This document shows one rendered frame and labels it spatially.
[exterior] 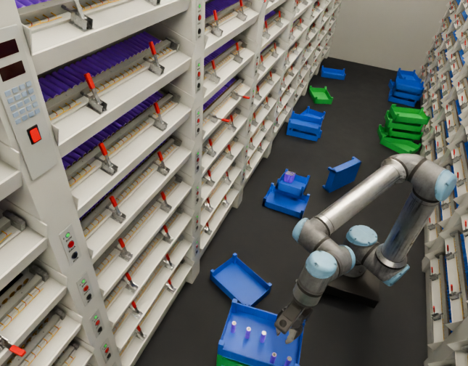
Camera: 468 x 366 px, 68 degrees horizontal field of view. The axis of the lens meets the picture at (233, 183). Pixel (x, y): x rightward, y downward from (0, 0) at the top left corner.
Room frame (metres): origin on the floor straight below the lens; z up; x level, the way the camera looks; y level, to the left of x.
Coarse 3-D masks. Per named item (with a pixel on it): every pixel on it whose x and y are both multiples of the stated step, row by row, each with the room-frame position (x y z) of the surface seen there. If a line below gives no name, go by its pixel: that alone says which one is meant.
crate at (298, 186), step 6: (282, 174) 2.17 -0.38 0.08; (282, 180) 2.17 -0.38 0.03; (294, 180) 2.21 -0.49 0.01; (300, 180) 2.20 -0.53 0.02; (306, 180) 2.18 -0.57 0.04; (276, 186) 1.98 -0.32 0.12; (282, 186) 1.97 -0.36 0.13; (288, 186) 1.96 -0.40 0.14; (294, 186) 2.09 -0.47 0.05; (300, 186) 2.11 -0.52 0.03; (306, 186) 2.13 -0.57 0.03; (288, 192) 1.95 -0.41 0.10; (294, 192) 1.94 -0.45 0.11; (300, 192) 1.93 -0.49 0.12
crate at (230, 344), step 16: (240, 304) 0.79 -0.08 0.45; (240, 320) 0.75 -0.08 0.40; (256, 320) 0.75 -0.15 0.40; (272, 320) 0.76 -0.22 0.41; (304, 320) 0.73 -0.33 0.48; (224, 336) 0.67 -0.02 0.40; (240, 336) 0.68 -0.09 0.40; (256, 336) 0.69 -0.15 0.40; (272, 336) 0.69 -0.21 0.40; (224, 352) 0.60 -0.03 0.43; (240, 352) 0.62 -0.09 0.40; (256, 352) 0.62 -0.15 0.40; (272, 352) 0.63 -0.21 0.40; (288, 352) 0.64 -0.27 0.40
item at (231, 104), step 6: (240, 72) 1.85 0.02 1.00; (240, 78) 1.83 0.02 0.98; (246, 78) 1.84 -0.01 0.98; (252, 78) 1.83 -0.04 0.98; (246, 84) 1.84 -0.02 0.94; (252, 84) 1.82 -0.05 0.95; (240, 90) 1.76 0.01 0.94; (246, 90) 1.78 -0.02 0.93; (228, 102) 1.60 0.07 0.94; (234, 102) 1.62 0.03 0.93; (222, 108) 1.53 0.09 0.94; (228, 108) 1.55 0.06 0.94; (234, 108) 1.65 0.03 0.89; (216, 114) 1.47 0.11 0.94; (222, 114) 1.49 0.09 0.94; (228, 114) 1.55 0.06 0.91; (204, 126) 1.35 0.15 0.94; (210, 126) 1.36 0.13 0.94; (216, 126) 1.41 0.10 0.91; (204, 132) 1.25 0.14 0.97; (210, 132) 1.35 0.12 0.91; (204, 138) 1.27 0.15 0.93
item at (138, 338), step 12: (180, 264) 1.16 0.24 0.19; (192, 264) 1.16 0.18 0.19; (180, 276) 1.09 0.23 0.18; (168, 288) 1.00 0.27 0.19; (156, 300) 0.93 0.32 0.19; (168, 300) 0.95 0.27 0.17; (156, 312) 0.87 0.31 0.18; (144, 324) 0.81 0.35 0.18; (132, 336) 0.74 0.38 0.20; (144, 336) 0.75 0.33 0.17; (132, 348) 0.69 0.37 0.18; (132, 360) 0.65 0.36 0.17
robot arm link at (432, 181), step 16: (416, 176) 1.14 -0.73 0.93; (432, 176) 1.11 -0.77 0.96; (448, 176) 1.10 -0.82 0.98; (416, 192) 1.12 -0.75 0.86; (432, 192) 1.08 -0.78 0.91; (448, 192) 1.09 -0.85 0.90; (416, 208) 1.11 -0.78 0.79; (432, 208) 1.10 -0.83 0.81; (400, 224) 1.14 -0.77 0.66; (416, 224) 1.10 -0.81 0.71; (400, 240) 1.12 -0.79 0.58; (368, 256) 1.20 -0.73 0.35; (384, 256) 1.15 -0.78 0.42; (400, 256) 1.12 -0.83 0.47; (384, 272) 1.11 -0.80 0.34; (400, 272) 1.09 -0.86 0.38
